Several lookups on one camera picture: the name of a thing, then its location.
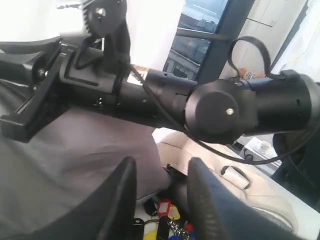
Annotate cream duffel bag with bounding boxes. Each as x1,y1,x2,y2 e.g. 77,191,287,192
0,79,298,240

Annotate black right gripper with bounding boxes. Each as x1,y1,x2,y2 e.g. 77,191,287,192
0,37,120,143

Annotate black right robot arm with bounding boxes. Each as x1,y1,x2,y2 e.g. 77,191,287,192
0,35,320,145

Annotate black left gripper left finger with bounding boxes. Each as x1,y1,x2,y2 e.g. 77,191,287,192
20,156,137,240

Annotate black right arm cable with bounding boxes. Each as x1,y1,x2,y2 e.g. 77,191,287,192
129,36,320,166

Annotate colourful key tag bunch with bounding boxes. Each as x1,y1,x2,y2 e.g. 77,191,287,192
131,196,196,240

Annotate dark window frame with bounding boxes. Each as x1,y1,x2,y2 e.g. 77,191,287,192
163,0,254,83

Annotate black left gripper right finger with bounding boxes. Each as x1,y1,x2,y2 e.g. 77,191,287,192
187,157,299,240

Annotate white cup on tray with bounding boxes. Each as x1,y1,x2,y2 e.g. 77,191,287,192
254,140,275,155

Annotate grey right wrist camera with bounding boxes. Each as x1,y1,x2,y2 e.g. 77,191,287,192
56,0,132,73

